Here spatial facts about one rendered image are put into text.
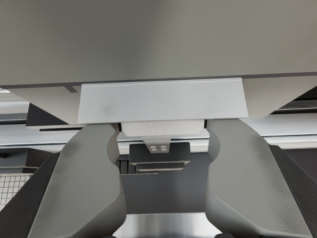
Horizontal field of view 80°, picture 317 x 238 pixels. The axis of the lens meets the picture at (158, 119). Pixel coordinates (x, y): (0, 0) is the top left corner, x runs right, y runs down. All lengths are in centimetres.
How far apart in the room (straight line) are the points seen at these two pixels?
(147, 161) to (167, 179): 32
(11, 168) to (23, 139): 8
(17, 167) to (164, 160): 29
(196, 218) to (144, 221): 5
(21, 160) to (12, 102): 22
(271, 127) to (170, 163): 25
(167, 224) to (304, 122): 42
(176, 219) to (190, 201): 51
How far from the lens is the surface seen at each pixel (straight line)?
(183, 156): 37
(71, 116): 17
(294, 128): 52
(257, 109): 17
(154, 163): 38
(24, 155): 46
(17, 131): 55
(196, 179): 69
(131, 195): 70
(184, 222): 19
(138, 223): 19
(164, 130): 20
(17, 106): 26
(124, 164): 57
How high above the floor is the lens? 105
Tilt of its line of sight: 17 degrees down
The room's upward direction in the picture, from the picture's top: 178 degrees clockwise
